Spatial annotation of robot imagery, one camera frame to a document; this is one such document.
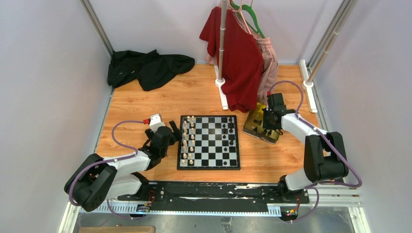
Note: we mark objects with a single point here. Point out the white clothes rack stand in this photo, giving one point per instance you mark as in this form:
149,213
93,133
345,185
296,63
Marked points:
220,81

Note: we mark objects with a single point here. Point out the black white chess board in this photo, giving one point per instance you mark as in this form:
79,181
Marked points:
216,143

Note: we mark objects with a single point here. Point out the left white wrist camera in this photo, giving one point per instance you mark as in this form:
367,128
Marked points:
156,122

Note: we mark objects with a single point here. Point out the right white rack foot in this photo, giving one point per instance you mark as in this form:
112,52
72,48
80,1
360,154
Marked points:
310,68

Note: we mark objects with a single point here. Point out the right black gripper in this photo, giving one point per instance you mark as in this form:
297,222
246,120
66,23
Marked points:
266,124

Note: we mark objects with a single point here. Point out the black cloth pile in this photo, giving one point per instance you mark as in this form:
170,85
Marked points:
152,70

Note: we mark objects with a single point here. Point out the yellow metal tin box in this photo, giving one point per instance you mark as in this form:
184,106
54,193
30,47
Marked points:
253,126

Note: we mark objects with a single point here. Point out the white chess pieces rows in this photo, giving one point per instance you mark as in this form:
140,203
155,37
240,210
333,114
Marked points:
188,141

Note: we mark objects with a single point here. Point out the red shirt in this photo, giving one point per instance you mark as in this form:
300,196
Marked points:
242,67

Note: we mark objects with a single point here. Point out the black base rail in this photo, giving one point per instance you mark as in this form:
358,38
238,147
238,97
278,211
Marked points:
215,198

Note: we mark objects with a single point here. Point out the pink garment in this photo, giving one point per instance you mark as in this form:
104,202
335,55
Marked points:
211,34

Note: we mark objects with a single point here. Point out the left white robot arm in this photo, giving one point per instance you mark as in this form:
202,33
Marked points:
97,179

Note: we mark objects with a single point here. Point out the green clothes hanger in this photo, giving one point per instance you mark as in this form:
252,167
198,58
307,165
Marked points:
248,9

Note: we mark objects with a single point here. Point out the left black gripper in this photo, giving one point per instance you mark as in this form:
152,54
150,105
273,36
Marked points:
175,135

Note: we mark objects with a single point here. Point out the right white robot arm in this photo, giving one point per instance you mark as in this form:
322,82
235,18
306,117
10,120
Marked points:
323,152

